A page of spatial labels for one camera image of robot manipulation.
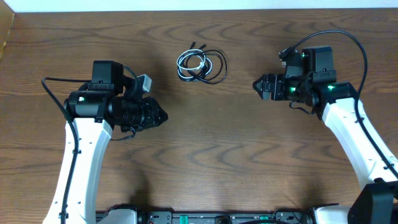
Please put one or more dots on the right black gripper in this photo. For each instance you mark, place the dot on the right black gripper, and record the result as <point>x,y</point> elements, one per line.
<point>277,93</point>

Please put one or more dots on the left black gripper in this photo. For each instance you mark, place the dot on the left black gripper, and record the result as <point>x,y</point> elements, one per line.
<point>153,115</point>

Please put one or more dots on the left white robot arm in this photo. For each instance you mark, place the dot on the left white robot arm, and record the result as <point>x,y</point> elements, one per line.
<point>93,116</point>

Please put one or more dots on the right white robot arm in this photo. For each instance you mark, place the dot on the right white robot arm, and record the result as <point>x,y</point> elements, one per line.
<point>338,106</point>

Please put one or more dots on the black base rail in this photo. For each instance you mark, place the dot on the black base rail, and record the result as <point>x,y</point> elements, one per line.
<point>169,216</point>

